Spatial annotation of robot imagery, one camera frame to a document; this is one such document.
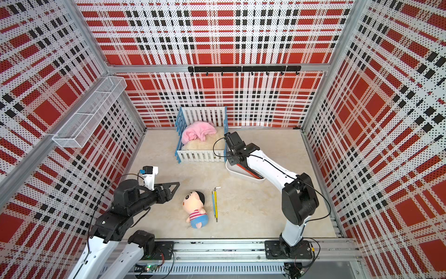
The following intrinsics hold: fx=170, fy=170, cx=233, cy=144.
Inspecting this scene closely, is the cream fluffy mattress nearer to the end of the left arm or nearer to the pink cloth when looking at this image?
the pink cloth

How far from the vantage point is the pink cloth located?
100cm

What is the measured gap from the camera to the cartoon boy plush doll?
77 cm

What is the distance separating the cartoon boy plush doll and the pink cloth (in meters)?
0.33

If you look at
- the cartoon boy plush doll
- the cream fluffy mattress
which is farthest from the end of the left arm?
the cream fluffy mattress
